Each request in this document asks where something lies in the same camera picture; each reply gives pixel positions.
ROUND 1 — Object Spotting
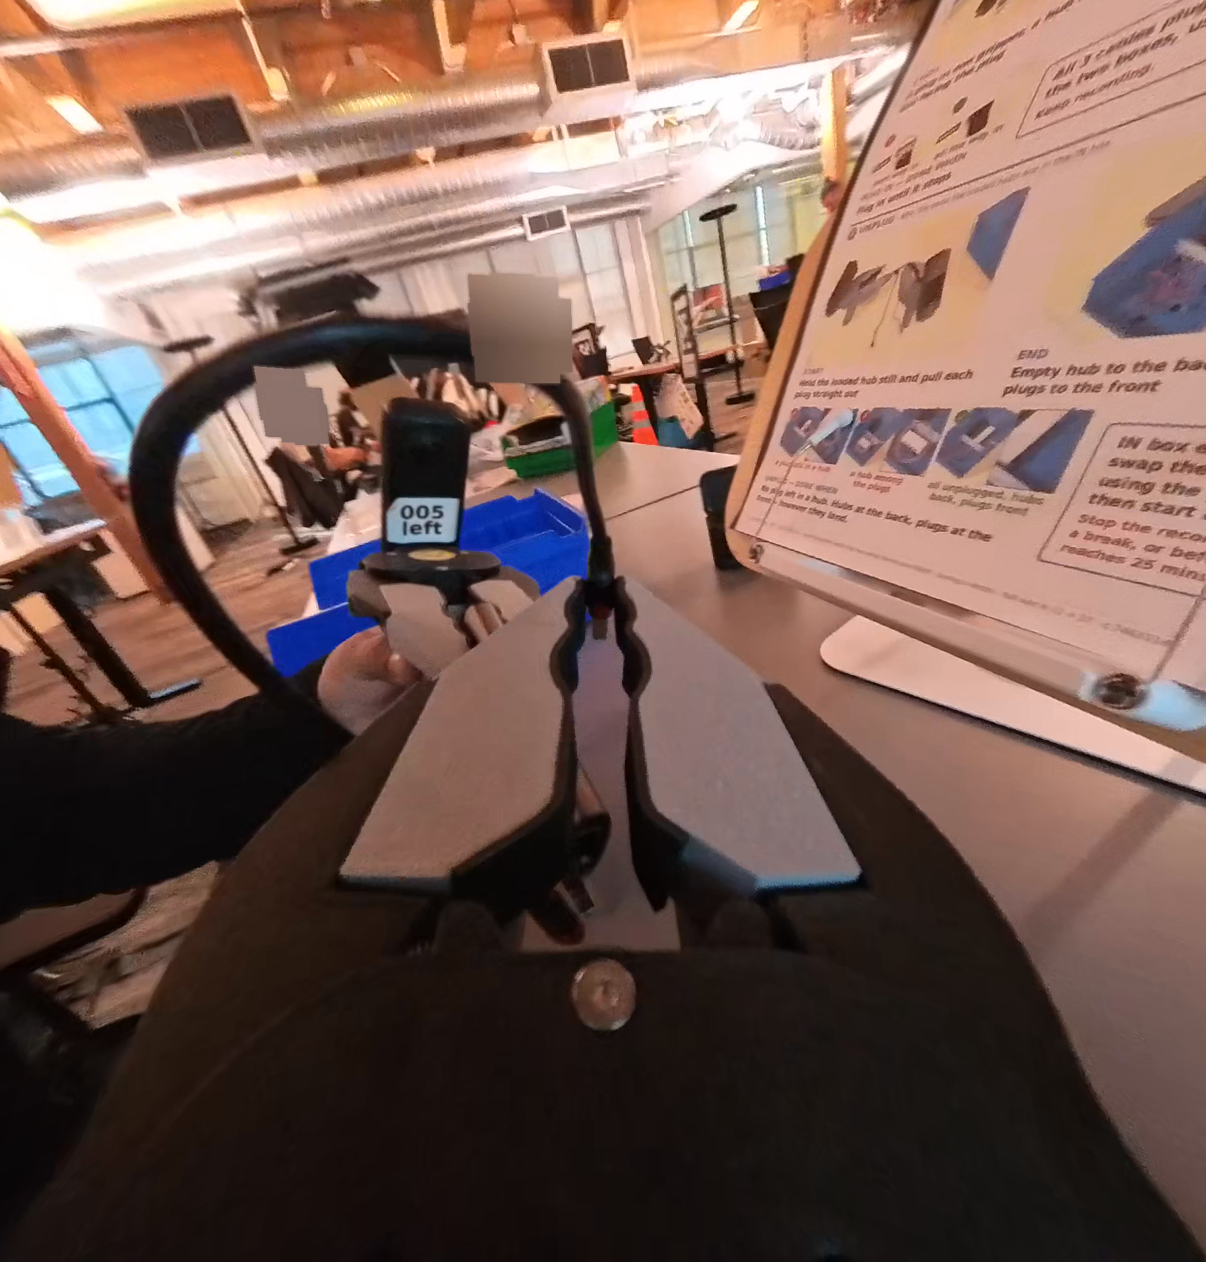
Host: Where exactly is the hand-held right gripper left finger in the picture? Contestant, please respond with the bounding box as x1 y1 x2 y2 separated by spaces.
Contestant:
339 575 588 896

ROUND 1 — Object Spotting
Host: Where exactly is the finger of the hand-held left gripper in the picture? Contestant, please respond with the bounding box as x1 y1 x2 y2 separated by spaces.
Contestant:
386 591 464 683
466 587 531 644

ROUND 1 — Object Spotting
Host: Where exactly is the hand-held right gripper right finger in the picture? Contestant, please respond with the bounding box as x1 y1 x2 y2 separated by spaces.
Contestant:
611 575 864 911

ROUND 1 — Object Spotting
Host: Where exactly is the blue plastic bin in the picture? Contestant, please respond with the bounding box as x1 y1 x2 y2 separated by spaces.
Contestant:
265 487 591 678

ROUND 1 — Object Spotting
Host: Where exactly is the thick black usb cable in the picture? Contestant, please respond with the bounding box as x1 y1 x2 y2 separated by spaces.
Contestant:
127 316 619 738

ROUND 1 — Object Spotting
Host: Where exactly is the person's left forearm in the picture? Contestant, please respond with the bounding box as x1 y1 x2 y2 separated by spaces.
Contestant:
0 670 357 928

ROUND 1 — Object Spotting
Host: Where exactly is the person's left hand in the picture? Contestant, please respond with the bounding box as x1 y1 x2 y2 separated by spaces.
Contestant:
317 628 428 736

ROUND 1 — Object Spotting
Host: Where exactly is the green bin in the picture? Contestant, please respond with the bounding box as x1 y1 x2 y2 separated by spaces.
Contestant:
502 398 619 481

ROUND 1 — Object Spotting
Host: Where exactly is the white stand base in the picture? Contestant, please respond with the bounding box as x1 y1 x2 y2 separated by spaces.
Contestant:
820 615 1206 790

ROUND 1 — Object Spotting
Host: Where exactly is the black device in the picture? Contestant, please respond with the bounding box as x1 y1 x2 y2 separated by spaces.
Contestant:
699 468 754 573

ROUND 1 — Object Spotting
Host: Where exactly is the black floor lamp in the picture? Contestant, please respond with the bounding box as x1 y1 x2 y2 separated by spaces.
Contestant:
699 201 754 407

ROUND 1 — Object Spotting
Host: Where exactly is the instruction sheet on wooden board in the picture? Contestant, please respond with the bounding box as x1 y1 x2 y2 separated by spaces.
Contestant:
725 0 1206 775

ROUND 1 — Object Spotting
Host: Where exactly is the silver air duct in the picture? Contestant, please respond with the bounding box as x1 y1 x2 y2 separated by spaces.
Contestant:
0 98 841 297

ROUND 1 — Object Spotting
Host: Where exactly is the wooden post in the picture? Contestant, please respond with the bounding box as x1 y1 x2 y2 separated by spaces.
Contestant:
0 295 171 603

